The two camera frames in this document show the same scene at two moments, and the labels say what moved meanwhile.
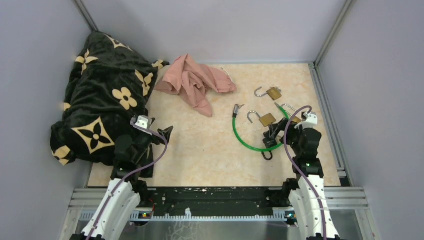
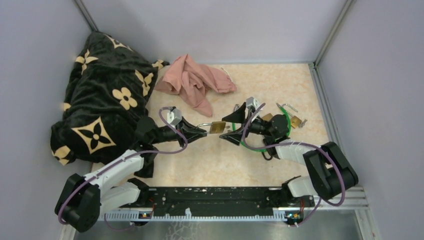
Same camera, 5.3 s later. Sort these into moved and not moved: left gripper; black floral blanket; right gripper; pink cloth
Moved: left gripper; right gripper
Not moved: pink cloth; black floral blanket
